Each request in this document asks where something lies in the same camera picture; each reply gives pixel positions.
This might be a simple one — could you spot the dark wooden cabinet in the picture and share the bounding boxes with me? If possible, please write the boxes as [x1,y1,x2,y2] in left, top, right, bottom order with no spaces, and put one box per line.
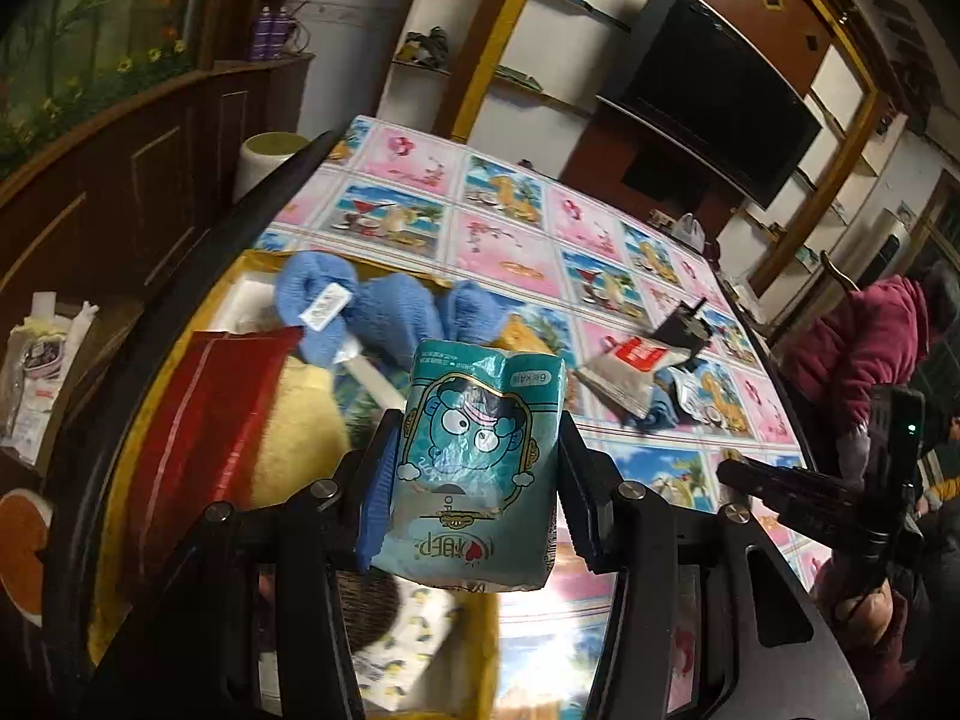
[0,55,313,330]

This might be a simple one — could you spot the yellow snack packet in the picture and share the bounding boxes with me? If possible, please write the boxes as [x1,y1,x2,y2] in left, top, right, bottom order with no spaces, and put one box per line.
[490,314,553,355]

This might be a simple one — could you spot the white floral tissue pack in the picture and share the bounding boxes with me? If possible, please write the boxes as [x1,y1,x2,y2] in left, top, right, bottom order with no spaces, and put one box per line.
[353,575,459,712]

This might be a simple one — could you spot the brown knitted item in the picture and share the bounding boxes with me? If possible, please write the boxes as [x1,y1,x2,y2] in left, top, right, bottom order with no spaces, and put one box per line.
[337,569,400,653]

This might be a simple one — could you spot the tropical print foil sachet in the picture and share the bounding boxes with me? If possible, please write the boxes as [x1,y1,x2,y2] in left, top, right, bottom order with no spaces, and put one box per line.
[334,337,409,429]

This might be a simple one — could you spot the person's right hand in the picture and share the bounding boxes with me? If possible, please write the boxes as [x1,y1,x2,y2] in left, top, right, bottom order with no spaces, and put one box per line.
[811,557,895,649]

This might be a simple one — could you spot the person in magenta jacket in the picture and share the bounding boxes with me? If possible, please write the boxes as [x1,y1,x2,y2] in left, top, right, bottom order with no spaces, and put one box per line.
[779,260,960,691]

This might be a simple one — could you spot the orange topped white stool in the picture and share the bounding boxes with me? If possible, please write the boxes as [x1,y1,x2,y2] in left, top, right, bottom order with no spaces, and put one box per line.
[0,488,52,628]

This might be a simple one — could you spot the blue knitted cloth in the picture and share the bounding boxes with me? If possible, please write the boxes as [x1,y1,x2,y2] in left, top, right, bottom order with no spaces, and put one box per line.
[274,252,508,369]

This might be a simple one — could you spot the yellow fluffy towel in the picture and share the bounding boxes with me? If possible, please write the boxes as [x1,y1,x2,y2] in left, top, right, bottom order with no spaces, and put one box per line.
[249,356,350,509]

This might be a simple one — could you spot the white red label packet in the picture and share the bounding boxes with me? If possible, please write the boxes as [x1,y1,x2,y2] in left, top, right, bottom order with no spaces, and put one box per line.
[576,337,692,418]

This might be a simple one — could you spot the black flat television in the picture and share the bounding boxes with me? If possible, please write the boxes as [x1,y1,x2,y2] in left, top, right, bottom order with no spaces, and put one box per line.
[597,0,822,206]

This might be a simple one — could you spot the red foil pouch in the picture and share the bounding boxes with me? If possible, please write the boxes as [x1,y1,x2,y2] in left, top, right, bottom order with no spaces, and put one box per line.
[122,327,302,589]

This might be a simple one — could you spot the purple bottles on cabinet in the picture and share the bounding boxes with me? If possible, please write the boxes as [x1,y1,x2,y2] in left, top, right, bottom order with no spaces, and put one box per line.
[249,7,293,62]

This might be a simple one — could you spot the white plastic bag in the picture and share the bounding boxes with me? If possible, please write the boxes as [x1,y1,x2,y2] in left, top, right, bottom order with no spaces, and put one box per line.
[670,213,706,254]

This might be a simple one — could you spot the teal cartoon tissue pack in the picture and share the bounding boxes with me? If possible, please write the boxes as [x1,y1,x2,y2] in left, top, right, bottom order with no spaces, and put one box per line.
[373,340,566,593]

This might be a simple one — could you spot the yellow rimmed white tray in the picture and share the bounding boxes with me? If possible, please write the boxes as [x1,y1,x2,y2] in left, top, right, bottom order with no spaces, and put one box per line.
[88,247,503,720]

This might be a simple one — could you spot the patterned plastic tablecloth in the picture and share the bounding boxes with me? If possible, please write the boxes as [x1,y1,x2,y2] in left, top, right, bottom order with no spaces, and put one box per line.
[250,112,835,720]

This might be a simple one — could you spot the black small gadget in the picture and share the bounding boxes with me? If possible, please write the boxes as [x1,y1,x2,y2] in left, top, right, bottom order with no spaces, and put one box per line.
[652,298,713,359]

